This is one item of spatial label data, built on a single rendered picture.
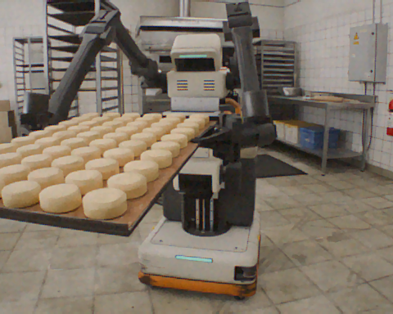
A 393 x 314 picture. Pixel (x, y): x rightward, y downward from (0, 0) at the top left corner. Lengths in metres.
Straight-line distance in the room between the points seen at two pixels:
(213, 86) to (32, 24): 4.88
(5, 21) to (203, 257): 5.34
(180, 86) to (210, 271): 0.91
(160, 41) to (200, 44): 3.47
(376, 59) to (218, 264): 3.30
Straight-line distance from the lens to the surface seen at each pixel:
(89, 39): 1.16
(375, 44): 4.34
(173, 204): 1.97
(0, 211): 0.43
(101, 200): 0.38
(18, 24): 6.19
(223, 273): 1.72
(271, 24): 6.63
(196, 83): 1.53
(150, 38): 4.94
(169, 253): 1.74
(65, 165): 0.52
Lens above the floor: 1.10
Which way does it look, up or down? 12 degrees down
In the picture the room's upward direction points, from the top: straight up
